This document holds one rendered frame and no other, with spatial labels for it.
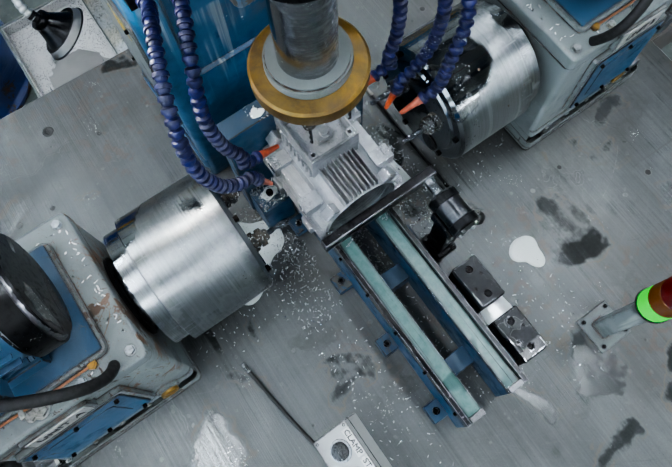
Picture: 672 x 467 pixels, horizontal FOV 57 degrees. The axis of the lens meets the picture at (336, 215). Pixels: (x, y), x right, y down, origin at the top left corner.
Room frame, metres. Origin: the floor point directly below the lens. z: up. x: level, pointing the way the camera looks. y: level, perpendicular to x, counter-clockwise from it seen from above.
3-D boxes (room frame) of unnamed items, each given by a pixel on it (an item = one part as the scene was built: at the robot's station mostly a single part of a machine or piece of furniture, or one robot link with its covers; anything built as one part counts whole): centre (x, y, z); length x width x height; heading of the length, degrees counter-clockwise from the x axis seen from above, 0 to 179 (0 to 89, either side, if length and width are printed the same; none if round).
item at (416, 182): (0.39, -0.08, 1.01); 0.26 x 0.04 x 0.03; 121
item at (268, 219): (0.48, 0.13, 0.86); 0.07 x 0.06 x 0.12; 121
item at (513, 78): (0.65, -0.28, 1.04); 0.41 x 0.25 x 0.25; 121
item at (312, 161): (0.51, 0.02, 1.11); 0.12 x 0.11 x 0.07; 31
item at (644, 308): (0.17, -0.53, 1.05); 0.06 x 0.06 x 0.04
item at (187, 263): (0.29, 0.30, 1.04); 0.37 x 0.25 x 0.25; 121
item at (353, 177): (0.48, 0.00, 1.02); 0.20 x 0.19 x 0.19; 31
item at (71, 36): (0.55, 0.32, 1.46); 0.18 x 0.11 x 0.13; 31
